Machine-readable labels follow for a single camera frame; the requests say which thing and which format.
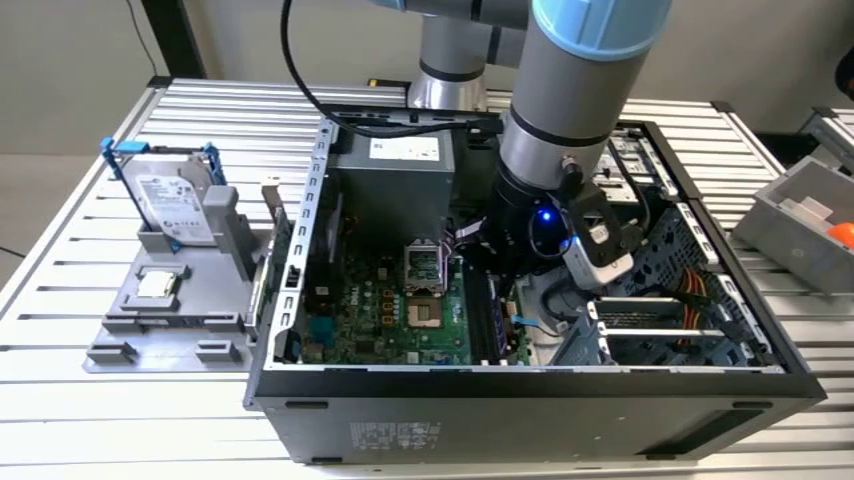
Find metal socket cover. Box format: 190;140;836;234
403;239;447;296

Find orange ball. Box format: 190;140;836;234
824;222;854;250

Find silver CPU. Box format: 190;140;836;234
137;272;181;300

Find black camera bracket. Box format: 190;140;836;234
557;164;648;251

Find black PC case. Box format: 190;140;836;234
241;103;829;466

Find graphics card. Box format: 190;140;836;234
243;174;299;347

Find grey power supply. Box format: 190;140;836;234
329;124;458;256

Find white box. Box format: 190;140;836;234
777;196;836;226

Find hard disk in blue carrier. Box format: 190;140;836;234
99;137;226;254

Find grey parts rack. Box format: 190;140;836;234
80;187;295;376

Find green motherboard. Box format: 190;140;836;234
297;249;536;366

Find black data cable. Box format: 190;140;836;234
541;285;593;324

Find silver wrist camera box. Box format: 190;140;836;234
562;219;637;290

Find small aluminium slat table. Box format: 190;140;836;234
797;106;854;174

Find metal disk bay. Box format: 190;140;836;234
550;294;762;369

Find black camera cable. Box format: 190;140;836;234
279;0;506;136

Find silver optical drive cage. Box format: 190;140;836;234
600;124;669;206

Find black frame post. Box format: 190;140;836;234
139;0;209;80

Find seated person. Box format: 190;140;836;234
833;47;854;104

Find orange yellow power wires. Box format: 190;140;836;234
673;267;709;346

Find CPU socket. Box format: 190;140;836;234
406;294;447;331

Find grey plastic bin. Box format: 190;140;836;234
732;154;854;296

